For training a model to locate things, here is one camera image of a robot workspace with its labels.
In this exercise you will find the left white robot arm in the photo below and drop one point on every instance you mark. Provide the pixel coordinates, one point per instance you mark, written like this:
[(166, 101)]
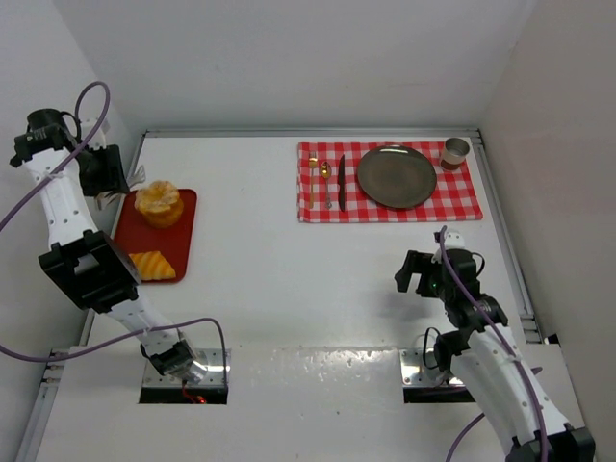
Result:
[(82, 260)]

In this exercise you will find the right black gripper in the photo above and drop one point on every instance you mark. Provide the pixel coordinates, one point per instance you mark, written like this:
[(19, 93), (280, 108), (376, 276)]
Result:
[(411, 273)]

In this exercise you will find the black knife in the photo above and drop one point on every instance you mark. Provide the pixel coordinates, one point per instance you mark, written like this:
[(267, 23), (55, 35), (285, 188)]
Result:
[(342, 183)]

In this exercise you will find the metal cup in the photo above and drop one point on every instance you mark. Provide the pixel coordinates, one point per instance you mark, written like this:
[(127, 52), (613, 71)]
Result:
[(453, 154)]

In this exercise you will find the red white checkered cloth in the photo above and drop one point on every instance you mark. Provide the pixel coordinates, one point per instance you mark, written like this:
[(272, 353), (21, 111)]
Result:
[(453, 200)]

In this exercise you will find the dark round plate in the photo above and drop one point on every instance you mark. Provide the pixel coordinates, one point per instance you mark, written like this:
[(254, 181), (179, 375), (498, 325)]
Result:
[(396, 176)]

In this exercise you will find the red tray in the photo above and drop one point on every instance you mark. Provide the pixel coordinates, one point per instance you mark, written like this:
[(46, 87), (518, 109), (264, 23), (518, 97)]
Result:
[(133, 234)]

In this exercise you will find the gold fork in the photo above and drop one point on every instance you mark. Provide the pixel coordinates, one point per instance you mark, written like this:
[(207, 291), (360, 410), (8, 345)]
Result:
[(313, 164)]

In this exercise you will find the metal tongs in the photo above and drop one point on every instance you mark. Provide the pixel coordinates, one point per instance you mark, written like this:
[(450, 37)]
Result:
[(103, 200)]

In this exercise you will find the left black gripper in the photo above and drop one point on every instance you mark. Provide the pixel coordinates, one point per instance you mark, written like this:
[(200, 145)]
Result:
[(115, 180)]

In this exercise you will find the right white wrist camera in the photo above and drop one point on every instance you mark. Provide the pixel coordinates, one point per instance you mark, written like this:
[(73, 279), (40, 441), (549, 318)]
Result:
[(452, 240)]

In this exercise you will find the orange croissant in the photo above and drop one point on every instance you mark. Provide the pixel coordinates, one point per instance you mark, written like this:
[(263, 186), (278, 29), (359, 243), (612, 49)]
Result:
[(152, 266)]

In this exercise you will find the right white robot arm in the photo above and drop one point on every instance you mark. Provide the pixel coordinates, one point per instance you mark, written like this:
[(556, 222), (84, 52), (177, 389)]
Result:
[(481, 352)]

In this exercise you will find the iridescent spoon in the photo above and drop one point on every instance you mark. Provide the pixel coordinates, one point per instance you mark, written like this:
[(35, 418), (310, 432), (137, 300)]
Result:
[(325, 172)]

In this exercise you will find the round orange bread bun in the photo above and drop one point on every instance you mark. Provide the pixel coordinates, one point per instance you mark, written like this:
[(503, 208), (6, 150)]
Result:
[(160, 204)]

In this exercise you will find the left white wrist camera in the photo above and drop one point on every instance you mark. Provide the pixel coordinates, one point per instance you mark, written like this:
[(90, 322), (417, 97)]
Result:
[(99, 139)]

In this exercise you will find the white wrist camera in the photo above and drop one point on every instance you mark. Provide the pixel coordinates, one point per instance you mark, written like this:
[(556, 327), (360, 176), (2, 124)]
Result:
[(452, 240), (99, 139)]

